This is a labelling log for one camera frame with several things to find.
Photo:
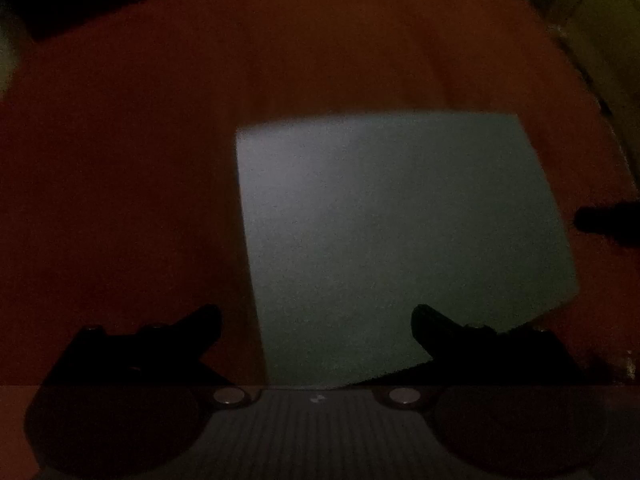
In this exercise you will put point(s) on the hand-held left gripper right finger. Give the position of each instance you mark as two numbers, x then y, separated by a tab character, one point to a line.
425	322

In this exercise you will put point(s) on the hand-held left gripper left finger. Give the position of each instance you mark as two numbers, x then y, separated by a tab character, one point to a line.
207	322

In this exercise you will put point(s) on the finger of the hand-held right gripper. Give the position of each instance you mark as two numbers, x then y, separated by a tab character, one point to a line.
607	222

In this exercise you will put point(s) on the white box lid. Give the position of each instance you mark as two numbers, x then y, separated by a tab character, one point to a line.
390	230

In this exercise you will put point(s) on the orange blanket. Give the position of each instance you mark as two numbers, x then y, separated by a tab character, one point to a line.
125	160

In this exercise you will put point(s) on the yellow wooden board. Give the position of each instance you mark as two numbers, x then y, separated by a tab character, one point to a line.
610	35

